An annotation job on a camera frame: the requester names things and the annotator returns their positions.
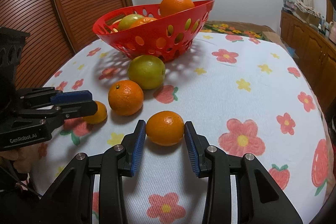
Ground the small mandarin orange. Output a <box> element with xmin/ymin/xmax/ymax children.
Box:
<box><xmin>146</xmin><ymin>111</ymin><xmax>184</xmax><ymax>147</ymax></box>
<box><xmin>108</xmin><ymin>80</ymin><xmax>143</xmax><ymax>117</ymax></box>
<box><xmin>83</xmin><ymin>101</ymin><xmax>108</xmax><ymax>124</ymax></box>

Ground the yellow-green round fruit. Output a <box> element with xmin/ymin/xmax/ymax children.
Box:
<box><xmin>127</xmin><ymin>55</ymin><xmax>166</xmax><ymax>90</ymax></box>

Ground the large orange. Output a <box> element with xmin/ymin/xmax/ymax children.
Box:
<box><xmin>159</xmin><ymin>0</ymin><xmax>195</xmax><ymax>16</ymax></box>

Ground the yellow-green pear-like fruit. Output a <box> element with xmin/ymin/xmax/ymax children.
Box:
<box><xmin>112</xmin><ymin>19</ymin><xmax>122</xmax><ymax>24</ymax></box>

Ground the person's left hand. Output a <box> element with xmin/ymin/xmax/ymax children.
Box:
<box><xmin>1</xmin><ymin>144</ymin><xmax>39</xmax><ymax>173</ymax></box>

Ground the wooden slatted wardrobe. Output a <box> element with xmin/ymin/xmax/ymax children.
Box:
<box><xmin>1</xmin><ymin>0</ymin><xmax>132</xmax><ymax>89</ymax></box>

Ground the green fruit in basket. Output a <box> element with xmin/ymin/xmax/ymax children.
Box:
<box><xmin>117</xmin><ymin>14</ymin><xmax>143</xmax><ymax>31</ymax></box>

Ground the white floral cloth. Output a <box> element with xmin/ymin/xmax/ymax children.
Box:
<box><xmin>32</xmin><ymin>33</ymin><xmax>333</xmax><ymax>223</ymax></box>

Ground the orange in basket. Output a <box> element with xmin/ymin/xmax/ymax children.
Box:
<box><xmin>130</xmin><ymin>17</ymin><xmax>157</xmax><ymax>28</ymax></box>

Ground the red perforated plastic basket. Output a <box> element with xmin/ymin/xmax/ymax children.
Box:
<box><xmin>92</xmin><ymin>0</ymin><xmax>215</xmax><ymax>62</ymax></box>

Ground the wooden sideboard cabinet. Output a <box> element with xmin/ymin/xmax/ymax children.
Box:
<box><xmin>280</xmin><ymin>10</ymin><xmax>335</xmax><ymax>116</ymax></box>

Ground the colourful floral bedspread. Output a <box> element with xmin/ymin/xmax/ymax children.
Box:
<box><xmin>201</xmin><ymin>20</ymin><xmax>280</xmax><ymax>43</ymax></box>

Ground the clutter on sideboard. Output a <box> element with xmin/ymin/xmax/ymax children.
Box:
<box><xmin>282</xmin><ymin>0</ymin><xmax>335</xmax><ymax>44</ymax></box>

